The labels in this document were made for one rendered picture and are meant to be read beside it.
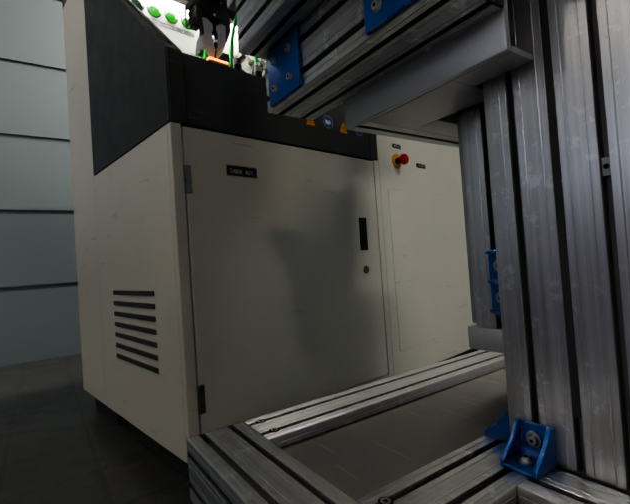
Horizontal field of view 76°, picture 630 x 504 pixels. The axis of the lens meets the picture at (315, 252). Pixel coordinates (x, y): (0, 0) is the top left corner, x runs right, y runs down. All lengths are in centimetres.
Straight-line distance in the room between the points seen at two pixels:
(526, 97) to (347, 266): 78
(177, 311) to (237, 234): 22
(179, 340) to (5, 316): 212
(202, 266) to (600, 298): 71
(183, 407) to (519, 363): 67
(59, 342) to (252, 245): 215
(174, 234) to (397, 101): 54
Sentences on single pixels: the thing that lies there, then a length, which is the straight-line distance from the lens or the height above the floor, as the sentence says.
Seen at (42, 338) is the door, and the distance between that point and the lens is 298.
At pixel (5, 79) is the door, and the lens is 320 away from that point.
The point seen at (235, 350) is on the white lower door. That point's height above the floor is 29.
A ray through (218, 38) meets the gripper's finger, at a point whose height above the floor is 102.
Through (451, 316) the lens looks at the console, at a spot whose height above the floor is 23.
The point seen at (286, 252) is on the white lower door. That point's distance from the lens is 104.
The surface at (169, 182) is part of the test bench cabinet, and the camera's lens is 93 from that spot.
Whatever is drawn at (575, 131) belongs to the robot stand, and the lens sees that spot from 52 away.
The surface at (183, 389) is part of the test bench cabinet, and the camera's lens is 94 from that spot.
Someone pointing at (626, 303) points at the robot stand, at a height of 41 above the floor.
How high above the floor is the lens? 47
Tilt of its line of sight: 1 degrees up
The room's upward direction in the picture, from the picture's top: 4 degrees counter-clockwise
